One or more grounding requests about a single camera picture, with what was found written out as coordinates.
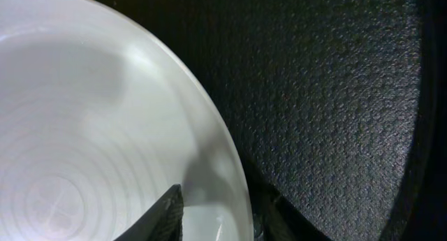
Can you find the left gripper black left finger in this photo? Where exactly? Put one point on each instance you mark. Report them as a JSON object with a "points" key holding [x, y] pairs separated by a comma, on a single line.
{"points": [[162, 221]]}

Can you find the round black tray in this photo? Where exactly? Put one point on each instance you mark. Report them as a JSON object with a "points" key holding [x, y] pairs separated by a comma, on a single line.
{"points": [[339, 104]]}

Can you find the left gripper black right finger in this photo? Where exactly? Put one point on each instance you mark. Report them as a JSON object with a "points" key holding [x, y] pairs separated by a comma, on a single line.
{"points": [[275, 219]]}

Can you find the grey plate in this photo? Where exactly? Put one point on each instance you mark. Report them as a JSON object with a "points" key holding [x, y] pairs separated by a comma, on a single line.
{"points": [[98, 120]]}

